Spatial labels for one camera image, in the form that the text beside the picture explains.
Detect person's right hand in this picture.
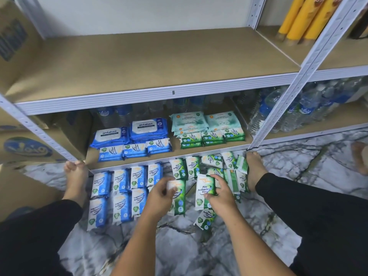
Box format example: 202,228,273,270
206,174,238,219

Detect person's left hand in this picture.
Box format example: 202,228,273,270
144,175,176,219

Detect pile of wipes packets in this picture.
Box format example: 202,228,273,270
194,151,249,230

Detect group of blue wipe packets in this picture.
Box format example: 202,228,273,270
87,163,164,230

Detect grey metal shelf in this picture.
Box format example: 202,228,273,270
0,0,368,173

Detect person's left forearm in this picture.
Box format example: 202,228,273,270
112,212,173,276

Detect person's right forearm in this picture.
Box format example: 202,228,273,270
215,210,294,276

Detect person's right foot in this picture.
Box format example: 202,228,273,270
245,152,269,192

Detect person's foot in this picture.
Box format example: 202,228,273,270
63,161,90,207
351,141,368,176
245,152,269,192

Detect person's left foot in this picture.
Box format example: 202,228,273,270
63,161,90,207

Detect person's right leg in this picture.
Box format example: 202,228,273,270
256,172,368,276

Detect water bottles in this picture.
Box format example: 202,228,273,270
247,77,368,136

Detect plain cardboard box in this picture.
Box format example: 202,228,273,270
0,166,64,222

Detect yellow bottle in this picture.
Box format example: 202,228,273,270
286,0,327,45
278,0,306,41
303,0,346,44

